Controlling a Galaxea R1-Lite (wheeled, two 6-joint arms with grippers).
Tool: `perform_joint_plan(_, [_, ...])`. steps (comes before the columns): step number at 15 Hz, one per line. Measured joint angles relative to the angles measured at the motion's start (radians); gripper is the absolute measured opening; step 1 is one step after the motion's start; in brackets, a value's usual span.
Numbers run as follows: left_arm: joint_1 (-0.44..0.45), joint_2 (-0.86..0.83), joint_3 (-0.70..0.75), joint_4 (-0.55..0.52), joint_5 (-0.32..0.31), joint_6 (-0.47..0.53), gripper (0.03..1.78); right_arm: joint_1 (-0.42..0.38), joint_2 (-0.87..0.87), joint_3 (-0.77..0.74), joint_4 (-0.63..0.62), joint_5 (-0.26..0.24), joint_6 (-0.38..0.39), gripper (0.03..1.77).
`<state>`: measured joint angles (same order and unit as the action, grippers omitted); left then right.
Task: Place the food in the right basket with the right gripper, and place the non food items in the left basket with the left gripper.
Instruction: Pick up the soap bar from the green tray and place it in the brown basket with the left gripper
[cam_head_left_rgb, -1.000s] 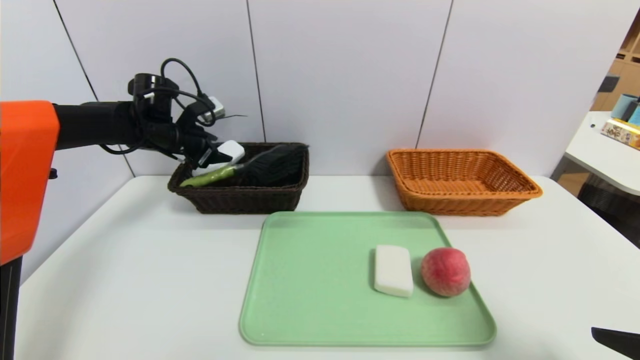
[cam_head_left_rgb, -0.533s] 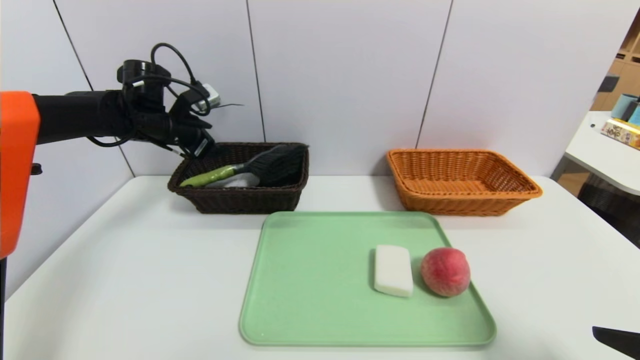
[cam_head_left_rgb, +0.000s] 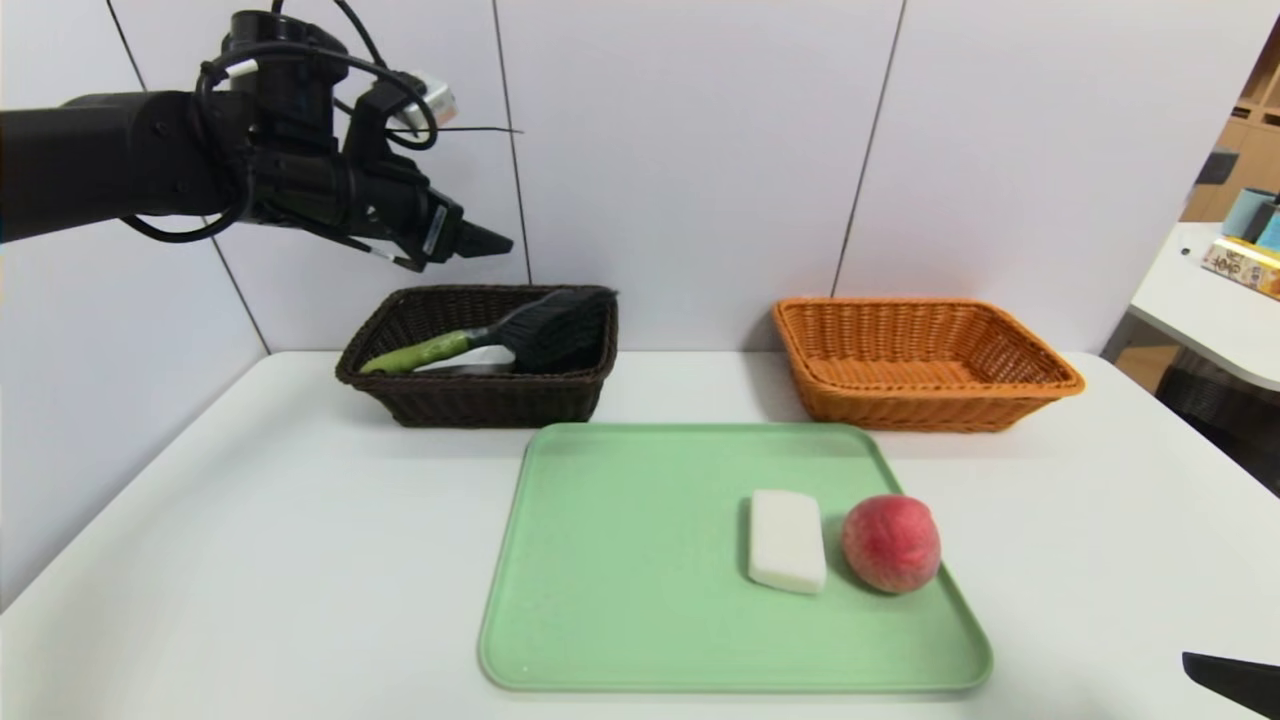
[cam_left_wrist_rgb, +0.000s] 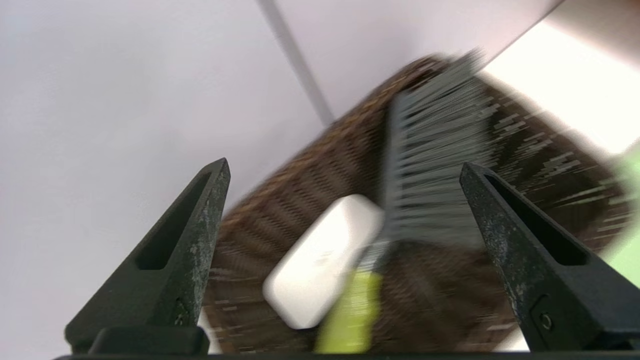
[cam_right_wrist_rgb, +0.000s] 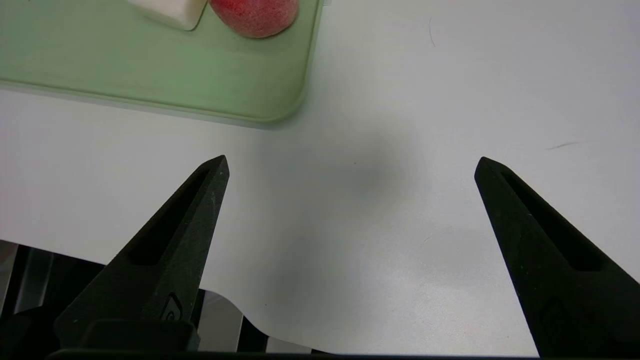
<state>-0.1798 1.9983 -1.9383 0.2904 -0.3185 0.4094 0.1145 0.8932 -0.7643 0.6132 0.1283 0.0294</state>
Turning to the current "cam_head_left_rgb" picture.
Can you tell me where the yellow printed box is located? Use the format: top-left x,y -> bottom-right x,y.
1202,236 -> 1280,299

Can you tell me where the light green plastic tray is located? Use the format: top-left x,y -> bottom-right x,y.
477,422 -> 994,694

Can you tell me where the white soap bar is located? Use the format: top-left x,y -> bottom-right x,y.
748,489 -> 828,596

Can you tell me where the dark brown wicker basket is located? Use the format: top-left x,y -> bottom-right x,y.
335,285 -> 620,429

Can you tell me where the red peach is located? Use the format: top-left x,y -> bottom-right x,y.
841,494 -> 942,595

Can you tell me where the white side table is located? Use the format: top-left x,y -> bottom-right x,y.
1103,222 -> 1280,393

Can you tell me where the dark wicker bin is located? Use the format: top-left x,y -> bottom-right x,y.
1155,362 -> 1280,496

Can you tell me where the blue cup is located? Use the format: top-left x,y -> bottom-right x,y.
1222,186 -> 1280,243

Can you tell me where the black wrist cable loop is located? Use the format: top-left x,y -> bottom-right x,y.
120,0 -> 441,244

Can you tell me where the green handled grey brush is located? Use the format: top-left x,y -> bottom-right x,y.
360,287 -> 618,377

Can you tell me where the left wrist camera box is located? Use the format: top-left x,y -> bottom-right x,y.
355,72 -> 458,141

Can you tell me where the white rectangular eraser box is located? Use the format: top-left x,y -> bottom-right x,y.
415,345 -> 517,377

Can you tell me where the wooden shelf unit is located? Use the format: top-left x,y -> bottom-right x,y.
1180,20 -> 1280,223

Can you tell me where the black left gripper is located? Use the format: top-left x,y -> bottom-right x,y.
348,163 -> 515,273

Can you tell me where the orange wicker basket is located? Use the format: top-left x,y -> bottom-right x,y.
772,297 -> 1087,433

